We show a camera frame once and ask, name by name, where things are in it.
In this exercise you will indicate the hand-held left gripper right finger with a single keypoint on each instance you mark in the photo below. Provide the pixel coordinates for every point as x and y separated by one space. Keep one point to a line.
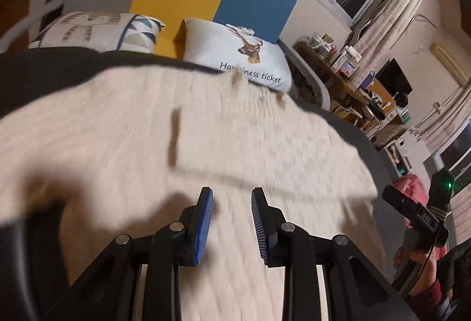
259 225

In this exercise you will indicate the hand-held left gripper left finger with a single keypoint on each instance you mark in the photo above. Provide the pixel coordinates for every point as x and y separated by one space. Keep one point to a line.
204 229

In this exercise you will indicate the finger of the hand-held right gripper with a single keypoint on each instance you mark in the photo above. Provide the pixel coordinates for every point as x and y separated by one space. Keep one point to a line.
401 205

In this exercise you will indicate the cream knit sweater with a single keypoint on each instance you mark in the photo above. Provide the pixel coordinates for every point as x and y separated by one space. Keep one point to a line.
147 144

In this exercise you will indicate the person's right forearm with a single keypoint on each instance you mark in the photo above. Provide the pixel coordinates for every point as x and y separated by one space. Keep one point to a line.
454 277

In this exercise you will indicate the person's right hand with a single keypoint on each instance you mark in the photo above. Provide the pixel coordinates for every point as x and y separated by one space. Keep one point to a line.
423 277

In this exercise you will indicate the red quilt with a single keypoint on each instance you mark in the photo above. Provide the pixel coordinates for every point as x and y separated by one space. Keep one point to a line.
412 192

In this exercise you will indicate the low grey cabinet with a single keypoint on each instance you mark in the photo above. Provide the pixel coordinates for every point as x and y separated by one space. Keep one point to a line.
397 155

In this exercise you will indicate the small sliding window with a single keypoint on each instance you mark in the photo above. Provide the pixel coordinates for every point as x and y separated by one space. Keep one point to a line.
456 155

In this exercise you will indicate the floral curtain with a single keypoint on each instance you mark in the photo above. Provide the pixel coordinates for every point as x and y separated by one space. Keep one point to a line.
449 115
401 0

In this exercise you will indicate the small round fan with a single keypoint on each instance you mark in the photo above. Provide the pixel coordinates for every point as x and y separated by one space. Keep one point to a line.
402 100

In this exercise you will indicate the black television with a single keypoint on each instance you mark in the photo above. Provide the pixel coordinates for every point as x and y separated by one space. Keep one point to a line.
394 77

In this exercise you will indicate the blue handbag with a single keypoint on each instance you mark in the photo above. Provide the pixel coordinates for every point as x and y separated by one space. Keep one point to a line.
368 80

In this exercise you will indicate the wooden desk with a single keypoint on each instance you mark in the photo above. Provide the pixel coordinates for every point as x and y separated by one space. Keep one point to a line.
342 85

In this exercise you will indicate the air conditioner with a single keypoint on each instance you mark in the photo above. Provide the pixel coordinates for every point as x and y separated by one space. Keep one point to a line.
450 59

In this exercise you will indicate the deer print white cushion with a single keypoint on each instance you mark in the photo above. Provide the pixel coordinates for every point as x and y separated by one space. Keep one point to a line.
220 45

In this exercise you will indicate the curved metal pole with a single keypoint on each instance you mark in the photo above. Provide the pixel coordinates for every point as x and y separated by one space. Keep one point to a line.
423 21

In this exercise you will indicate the geometric print cushion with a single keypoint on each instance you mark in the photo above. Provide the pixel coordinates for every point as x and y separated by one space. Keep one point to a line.
95 30

